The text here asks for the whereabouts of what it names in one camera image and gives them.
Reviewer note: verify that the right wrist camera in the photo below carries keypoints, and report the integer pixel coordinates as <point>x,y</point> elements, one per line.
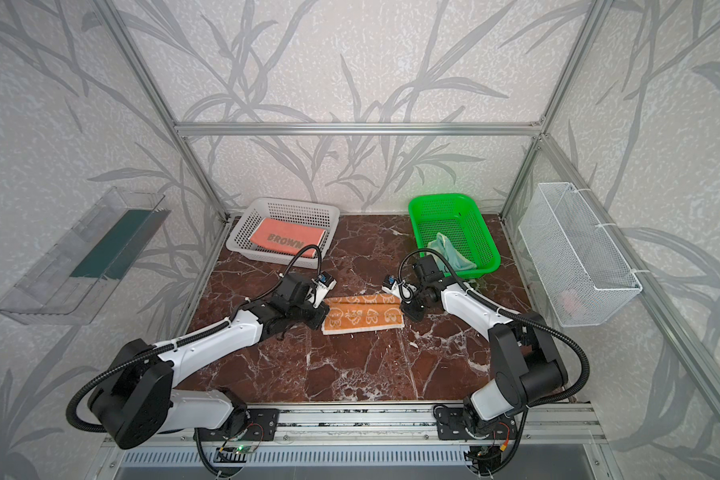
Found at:
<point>404,291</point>

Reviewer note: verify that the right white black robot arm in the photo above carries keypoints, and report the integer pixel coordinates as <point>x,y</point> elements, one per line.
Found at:
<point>525,360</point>

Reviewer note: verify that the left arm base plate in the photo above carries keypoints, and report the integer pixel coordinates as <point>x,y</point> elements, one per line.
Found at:
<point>257,424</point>

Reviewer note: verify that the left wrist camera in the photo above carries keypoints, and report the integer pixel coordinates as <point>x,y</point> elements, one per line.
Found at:
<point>323,285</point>

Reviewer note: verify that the cream orange patterned towel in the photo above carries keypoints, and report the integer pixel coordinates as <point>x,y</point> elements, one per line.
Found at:
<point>359,314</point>

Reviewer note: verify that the pink object in wire basket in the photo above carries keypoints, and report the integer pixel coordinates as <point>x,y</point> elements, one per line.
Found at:
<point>572,303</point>

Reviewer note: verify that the clear acrylic wall shelf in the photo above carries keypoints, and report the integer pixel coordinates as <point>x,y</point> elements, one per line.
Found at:
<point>70,284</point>

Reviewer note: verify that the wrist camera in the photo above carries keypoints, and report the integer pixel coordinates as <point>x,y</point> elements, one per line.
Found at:
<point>404,291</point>
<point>323,285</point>

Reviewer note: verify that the green perforated plastic basket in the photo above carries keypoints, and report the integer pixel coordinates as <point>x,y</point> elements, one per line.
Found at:
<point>457,218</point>

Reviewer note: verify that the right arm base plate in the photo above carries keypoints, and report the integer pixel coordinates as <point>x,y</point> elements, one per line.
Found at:
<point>460,423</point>

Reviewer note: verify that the pink brown bear towel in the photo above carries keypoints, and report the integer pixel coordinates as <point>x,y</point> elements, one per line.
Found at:
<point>284,237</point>

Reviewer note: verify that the white wire mesh basket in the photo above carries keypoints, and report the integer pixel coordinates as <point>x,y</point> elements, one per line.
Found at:
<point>572,250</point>

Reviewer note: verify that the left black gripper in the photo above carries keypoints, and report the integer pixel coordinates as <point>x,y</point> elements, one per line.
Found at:
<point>311,303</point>

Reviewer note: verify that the white perforated plastic basket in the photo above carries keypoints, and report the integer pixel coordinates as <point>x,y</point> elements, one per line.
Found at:
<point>292,211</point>

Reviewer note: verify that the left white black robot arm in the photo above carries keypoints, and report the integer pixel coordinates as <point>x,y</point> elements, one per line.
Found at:
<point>139,396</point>

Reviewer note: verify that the aluminium frame rail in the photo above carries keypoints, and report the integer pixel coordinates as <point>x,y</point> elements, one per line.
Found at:
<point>196,129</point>

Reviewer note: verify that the light blue towel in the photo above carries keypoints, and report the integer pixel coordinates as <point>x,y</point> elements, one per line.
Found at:
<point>443,245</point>

